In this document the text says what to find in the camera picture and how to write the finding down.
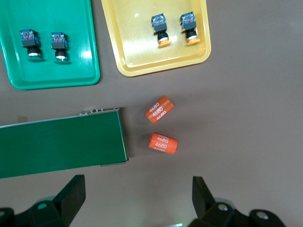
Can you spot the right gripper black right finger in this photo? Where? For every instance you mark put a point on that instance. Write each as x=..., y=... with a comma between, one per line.
x=204, y=201

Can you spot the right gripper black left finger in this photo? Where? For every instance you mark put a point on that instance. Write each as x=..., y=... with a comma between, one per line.
x=71, y=196

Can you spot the orange cylinder marked 4680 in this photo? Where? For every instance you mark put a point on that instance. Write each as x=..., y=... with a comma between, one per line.
x=163, y=143
x=159, y=110

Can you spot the green push button switch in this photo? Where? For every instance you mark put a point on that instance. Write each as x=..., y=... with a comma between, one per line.
x=59, y=45
x=30, y=42

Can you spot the yellow push button switch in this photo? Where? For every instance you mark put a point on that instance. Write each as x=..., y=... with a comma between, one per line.
x=190, y=26
x=161, y=28

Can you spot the green conveyor belt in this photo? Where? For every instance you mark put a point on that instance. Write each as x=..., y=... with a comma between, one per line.
x=59, y=144

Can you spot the green plastic tray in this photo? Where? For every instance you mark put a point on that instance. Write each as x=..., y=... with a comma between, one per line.
x=47, y=73

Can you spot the yellow plastic tray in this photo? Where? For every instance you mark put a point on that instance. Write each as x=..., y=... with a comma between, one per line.
x=142, y=54

